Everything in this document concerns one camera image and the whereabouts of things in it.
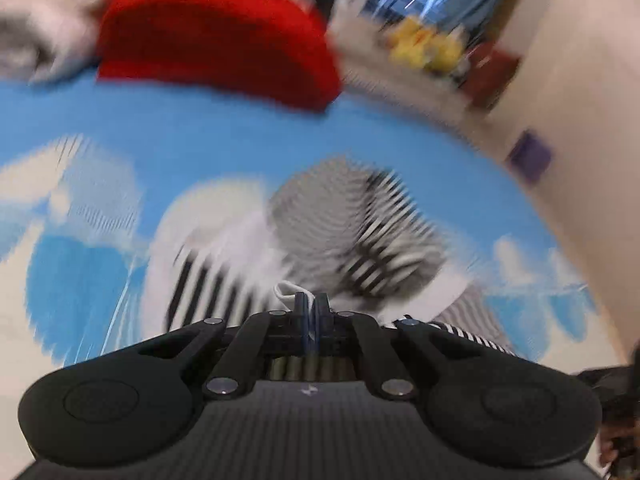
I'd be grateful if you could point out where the red cloth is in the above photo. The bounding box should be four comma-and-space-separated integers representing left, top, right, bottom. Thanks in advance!
96, 0, 344, 112

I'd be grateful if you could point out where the dark red box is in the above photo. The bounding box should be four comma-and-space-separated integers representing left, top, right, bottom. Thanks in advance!
464, 44, 522, 109

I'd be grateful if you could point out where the grey cloth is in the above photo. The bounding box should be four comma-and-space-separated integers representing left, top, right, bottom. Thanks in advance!
0, 0, 128, 84

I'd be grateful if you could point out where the blue white patterned mat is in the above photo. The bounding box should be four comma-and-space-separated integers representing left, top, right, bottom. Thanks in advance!
0, 69, 601, 377

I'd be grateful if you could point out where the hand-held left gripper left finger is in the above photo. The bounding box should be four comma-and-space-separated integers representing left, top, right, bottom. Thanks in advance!
134, 292, 312, 401

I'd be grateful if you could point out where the purple wall patch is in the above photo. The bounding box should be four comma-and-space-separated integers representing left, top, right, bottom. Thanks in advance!
506, 130, 554, 182

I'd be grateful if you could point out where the yellow toy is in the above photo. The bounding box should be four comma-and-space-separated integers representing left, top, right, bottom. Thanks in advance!
389, 16, 467, 74

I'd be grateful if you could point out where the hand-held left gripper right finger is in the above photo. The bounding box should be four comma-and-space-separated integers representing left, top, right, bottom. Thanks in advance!
311, 293, 501, 401

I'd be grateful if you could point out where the black white striped small garment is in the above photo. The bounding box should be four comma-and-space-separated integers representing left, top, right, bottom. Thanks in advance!
145, 155, 517, 357

